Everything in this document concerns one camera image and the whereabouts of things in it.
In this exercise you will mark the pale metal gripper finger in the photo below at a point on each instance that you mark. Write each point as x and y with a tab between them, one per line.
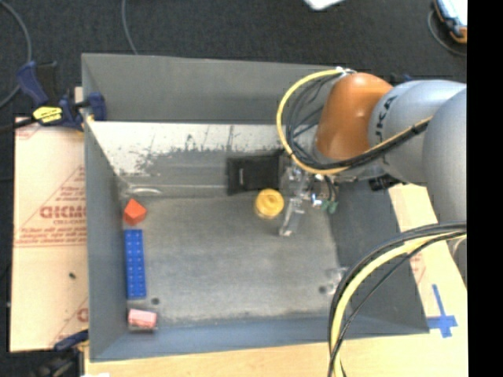
290	179
290	220

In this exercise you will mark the yellow round jar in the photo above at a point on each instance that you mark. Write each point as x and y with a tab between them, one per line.
269	203

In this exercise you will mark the black rectangular box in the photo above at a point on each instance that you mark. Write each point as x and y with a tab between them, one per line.
251	173

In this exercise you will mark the grey metal bin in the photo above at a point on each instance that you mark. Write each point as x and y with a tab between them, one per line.
236	257

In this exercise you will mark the clear glass thing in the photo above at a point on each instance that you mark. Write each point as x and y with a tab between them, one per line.
337	277
142	191

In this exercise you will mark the orange-red cube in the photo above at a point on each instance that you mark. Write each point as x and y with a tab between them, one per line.
134	211

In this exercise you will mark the blue studded flat block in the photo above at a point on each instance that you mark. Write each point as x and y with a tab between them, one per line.
135	263

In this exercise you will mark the pink sponge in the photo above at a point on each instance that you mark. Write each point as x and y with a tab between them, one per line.
141	318

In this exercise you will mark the brown cardboard board, red print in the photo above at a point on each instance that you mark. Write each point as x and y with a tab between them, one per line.
47	249

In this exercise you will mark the black cylinder on white bracket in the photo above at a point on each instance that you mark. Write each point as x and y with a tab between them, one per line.
380	183

